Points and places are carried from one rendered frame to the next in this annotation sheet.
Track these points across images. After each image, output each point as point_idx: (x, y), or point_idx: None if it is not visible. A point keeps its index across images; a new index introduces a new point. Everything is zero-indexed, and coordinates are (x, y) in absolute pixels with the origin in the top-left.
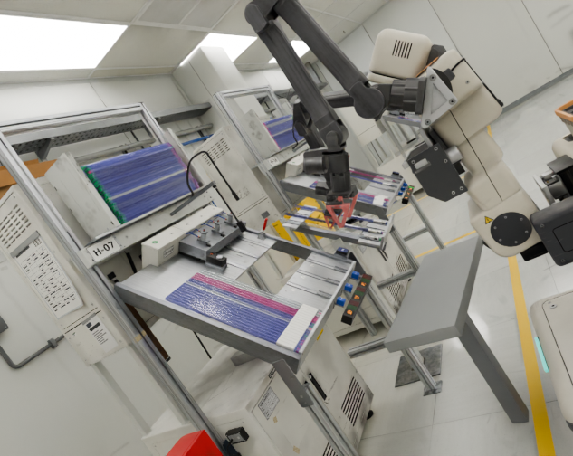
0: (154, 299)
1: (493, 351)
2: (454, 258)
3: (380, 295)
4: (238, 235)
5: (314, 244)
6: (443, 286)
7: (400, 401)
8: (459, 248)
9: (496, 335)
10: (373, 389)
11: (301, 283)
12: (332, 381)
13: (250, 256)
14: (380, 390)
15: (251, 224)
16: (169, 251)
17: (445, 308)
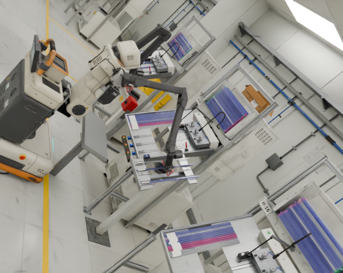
0: (175, 109)
1: (61, 213)
2: (92, 138)
3: (129, 203)
4: (193, 143)
5: None
6: (92, 127)
7: (100, 213)
8: (91, 144)
9: (59, 224)
10: (117, 232)
11: (147, 137)
12: (128, 182)
13: (176, 138)
14: (112, 228)
15: None
16: (195, 119)
17: (89, 115)
